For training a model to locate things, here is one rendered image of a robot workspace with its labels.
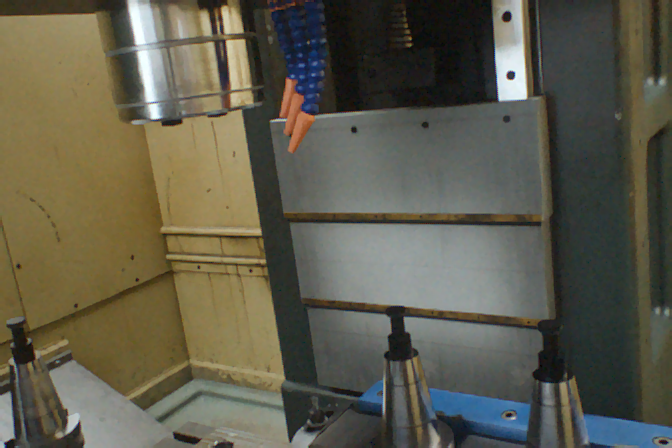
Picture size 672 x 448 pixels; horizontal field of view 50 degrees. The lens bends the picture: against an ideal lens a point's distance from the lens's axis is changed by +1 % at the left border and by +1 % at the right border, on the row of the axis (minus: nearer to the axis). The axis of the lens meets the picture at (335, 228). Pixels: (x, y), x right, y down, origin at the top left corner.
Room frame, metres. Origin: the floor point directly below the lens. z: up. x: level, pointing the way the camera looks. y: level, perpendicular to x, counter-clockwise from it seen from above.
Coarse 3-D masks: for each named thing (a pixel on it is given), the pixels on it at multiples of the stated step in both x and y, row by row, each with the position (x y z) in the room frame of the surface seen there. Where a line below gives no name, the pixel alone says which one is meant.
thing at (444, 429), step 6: (438, 420) 0.50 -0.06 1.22; (378, 426) 0.50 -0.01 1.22; (444, 426) 0.49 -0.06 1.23; (372, 432) 0.50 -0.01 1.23; (378, 432) 0.50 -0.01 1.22; (444, 432) 0.48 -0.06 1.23; (450, 432) 0.48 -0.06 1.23; (372, 438) 0.49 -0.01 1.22; (378, 438) 0.49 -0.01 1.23; (444, 438) 0.47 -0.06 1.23; (450, 438) 0.47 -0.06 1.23; (372, 444) 0.48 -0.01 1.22; (378, 444) 0.48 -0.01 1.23; (438, 444) 0.47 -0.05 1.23; (444, 444) 0.47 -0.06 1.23; (450, 444) 0.47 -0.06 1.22
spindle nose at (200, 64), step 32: (128, 0) 0.71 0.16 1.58; (160, 0) 0.70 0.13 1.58; (192, 0) 0.71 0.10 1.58; (224, 0) 0.73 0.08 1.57; (128, 32) 0.71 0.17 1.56; (160, 32) 0.70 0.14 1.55; (192, 32) 0.71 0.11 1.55; (224, 32) 0.72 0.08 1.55; (256, 32) 0.78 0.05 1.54; (128, 64) 0.71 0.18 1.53; (160, 64) 0.70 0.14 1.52; (192, 64) 0.70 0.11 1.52; (224, 64) 0.72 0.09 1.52; (256, 64) 0.76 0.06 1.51; (128, 96) 0.72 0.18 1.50; (160, 96) 0.70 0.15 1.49; (192, 96) 0.70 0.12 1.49; (224, 96) 0.72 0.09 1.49; (256, 96) 0.75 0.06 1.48
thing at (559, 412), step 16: (544, 384) 0.41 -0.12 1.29; (560, 384) 0.41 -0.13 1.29; (544, 400) 0.41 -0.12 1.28; (560, 400) 0.41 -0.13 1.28; (576, 400) 0.41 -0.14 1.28; (544, 416) 0.41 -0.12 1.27; (560, 416) 0.41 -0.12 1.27; (576, 416) 0.41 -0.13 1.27; (528, 432) 0.42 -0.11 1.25; (544, 432) 0.41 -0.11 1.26; (560, 432) 0.40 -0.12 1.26; (576, 432) 0.41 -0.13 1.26
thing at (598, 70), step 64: (384, 0) 1.26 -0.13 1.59; (448, 0) 1.20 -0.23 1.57; (512, 0) 1.02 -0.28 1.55; (576, 0) 1.01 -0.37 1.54; (640, 0) 1.05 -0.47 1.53; (384, 64) 1.19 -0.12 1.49; (448, 64) 1.18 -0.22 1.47; (512, 64) 1.02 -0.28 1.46; (576, 64) 1.01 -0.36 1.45; (640, 64) 1.04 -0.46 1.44; (256, 128) 1.34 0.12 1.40; (576, 128) 1.01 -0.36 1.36; (640, 128) 1.03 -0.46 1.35; (256, 192) 1.36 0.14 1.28; (576, 192) 1.02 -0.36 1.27; (640, 192) 1.02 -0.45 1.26; (576, 256) 1.02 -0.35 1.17; (640, 256) 1.00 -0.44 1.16; (576, 320) 1.02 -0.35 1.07; (640, 320) 0.99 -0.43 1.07; (576, 384) 1.02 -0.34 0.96; (640, 384) 0.98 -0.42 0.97
